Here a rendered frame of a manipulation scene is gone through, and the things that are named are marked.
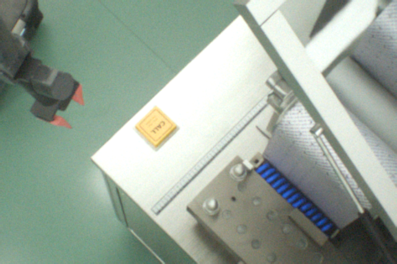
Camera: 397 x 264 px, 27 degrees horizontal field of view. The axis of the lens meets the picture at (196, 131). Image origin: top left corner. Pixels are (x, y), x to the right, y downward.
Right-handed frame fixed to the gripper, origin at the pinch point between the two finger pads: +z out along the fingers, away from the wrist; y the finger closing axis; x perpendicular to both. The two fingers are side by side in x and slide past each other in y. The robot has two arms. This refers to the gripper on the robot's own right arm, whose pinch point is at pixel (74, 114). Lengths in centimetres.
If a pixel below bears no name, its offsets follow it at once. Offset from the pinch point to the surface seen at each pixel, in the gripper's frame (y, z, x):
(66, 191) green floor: -4, 85, 63
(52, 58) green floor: 36, 71, 87
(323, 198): 6, 21, -52
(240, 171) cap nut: 4.3, 16.5, -34.5
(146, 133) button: 6.1, 17.9, -6.6
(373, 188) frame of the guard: -8, -40, -85
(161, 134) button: 7.5, 19.4, -9.4
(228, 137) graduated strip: 14.5, 28.5, -20.6
